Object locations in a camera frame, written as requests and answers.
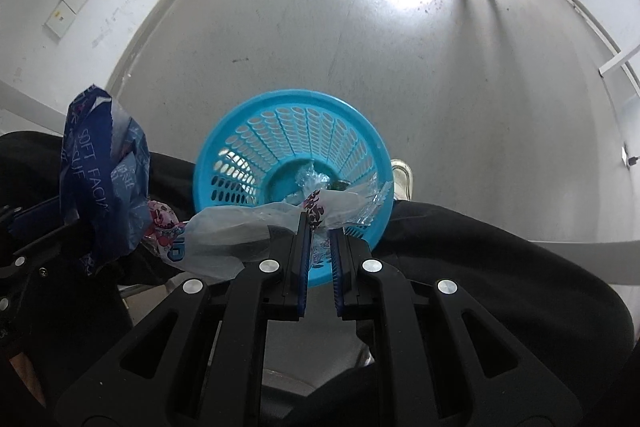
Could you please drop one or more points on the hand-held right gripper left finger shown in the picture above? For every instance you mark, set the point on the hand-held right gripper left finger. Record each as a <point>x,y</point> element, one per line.
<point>301,257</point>

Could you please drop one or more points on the blue tissue pack wrapper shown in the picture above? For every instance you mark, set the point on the blue tissue pack wrapper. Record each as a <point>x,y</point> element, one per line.
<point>95,157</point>

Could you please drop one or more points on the crumpled clear plastic wrapper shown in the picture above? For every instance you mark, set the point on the crumpled clear plastic wrapper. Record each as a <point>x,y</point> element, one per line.
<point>310,177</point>

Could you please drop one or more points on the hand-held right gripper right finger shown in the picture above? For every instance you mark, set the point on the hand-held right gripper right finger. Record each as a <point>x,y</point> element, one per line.
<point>337,267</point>

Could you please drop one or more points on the white wall plate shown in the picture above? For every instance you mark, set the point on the white wall plate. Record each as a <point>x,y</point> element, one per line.
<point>59,19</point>

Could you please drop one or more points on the person's light shoe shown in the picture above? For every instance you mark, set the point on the person's light shoe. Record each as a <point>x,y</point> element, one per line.
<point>402,177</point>

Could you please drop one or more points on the blue plastic mesh basket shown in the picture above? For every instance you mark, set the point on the blue plastic mesh basket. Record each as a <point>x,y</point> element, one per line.
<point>300,117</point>

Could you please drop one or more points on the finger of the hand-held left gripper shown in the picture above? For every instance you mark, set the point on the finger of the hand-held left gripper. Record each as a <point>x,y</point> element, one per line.
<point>35,217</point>
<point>22,263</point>

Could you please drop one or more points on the clear printed plastic bag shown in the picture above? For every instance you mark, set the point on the clear printed plastic bag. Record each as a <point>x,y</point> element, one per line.
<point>225,227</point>

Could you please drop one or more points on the small wall outlet with plug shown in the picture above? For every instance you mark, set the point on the small wall outlet with plug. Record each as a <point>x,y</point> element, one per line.
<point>631,159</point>

